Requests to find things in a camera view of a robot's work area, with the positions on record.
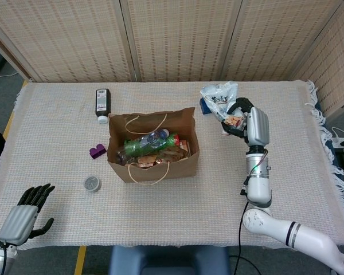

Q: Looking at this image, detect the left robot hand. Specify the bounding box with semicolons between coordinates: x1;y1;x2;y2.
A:
0;183;56;247

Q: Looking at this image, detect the brown paper bag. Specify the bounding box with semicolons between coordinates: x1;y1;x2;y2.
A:
107;107;201;186

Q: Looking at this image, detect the purple toy brick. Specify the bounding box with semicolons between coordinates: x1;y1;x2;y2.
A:
89;143;108;160

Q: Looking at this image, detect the white power strip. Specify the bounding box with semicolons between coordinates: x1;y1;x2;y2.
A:
331;127;344;148

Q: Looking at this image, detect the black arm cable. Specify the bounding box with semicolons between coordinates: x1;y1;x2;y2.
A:
237;200;264;275

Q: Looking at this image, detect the white peanut snack pouch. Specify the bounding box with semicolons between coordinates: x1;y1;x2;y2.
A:
200;81;246;135

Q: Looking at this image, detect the blue toy brick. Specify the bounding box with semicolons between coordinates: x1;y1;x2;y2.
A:
200;97;212;115

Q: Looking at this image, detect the small clear plastic jar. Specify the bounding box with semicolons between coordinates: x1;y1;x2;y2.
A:
84;175;102;193

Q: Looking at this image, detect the dark blue padded seat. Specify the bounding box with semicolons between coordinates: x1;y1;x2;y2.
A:
110;245;230;275

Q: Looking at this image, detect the orange cookie box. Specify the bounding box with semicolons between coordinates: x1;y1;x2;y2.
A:
128;155;158;170

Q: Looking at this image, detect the green chips can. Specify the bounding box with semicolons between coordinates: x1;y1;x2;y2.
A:
123;134;180;158

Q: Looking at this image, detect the woven folding screen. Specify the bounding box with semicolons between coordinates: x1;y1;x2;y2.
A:
0;0;344;118

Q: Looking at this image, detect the dark sauce bottle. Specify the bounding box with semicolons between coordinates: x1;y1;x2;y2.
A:
95;88;111;125

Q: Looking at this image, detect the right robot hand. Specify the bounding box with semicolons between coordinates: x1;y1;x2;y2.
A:
222;97;270;147

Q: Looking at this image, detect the beige woven tablecloth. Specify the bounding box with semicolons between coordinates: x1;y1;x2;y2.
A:
0;80;344;250

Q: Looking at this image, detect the gold foil snack packet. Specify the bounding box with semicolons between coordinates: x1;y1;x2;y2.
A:
156;139;191;164

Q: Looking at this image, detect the clear plastic water bottle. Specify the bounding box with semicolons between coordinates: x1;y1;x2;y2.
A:
116;128;170;164

